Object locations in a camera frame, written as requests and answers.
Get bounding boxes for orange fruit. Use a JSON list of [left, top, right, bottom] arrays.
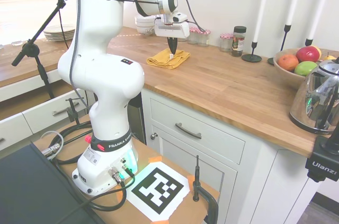
[[278, 53, 299, 73]]

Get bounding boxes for black white marker sheet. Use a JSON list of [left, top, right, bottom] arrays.
[[126, 162, 192, 221]]

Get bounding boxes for stacked white patterned bowls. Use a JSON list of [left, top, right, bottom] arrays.
[[135, 14, 157, 35]]

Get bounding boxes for black boom stand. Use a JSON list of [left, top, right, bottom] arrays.
[[11, 0, 67, 100]]

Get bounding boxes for black base connector cable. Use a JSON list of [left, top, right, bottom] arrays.
[[57, 175, 137, 224]]

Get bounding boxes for large black case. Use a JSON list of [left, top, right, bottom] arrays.
[[0, 142, 106, 224]]

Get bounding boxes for black bar clamp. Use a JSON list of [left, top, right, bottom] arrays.
[[65, 97, 82, 126], [192, 155, 220, 224]]

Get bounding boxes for red apple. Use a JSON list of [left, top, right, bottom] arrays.
[[296, 46, 320, 62]]

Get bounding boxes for green apple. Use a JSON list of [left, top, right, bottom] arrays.
[[293, 61, 318, 77]]

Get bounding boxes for stainless steel kettle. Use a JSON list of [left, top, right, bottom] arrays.
[[289, 57, 339, 132]]

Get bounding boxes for coffee jar black lid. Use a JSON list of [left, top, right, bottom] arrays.
[[231, 25, 247, 57]]

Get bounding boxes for stack of white plates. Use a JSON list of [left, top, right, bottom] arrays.
[[43, 24, 76, 41]]

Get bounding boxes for yellow towel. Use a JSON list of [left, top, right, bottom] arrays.
[[146, 48, 191, 70]]

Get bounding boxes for wooden fruit bowl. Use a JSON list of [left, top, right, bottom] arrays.
[[272, 48, 339, 84]]

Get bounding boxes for white cabinet with open drawer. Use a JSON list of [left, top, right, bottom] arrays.
[[0, 69, 96, 153]]

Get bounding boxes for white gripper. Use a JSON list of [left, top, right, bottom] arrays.
[[154, 20, 190, 55]]

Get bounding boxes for silver drawer bar handle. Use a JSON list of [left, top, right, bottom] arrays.
[[175, 122, 202, 139], [52, 101, 80, 117]]

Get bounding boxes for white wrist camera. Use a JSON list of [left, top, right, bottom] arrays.
[[171, 12, 188, 23]]

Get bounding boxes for thick black looped cable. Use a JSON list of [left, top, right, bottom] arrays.
[[51, 122, 94, 166]]

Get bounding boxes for white kitchen cabinet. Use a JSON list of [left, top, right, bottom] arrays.
[[141, 87, 318, 224]]

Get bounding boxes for black clamp camera stand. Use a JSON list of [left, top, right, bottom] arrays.
[[304, 118, 339, 182]]

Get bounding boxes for brown mounting board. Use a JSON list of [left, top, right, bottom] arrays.
[[31, 114, 220, 224]]

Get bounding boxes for grey cable metal connector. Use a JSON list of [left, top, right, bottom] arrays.
[[39, 131, 65, 160]]

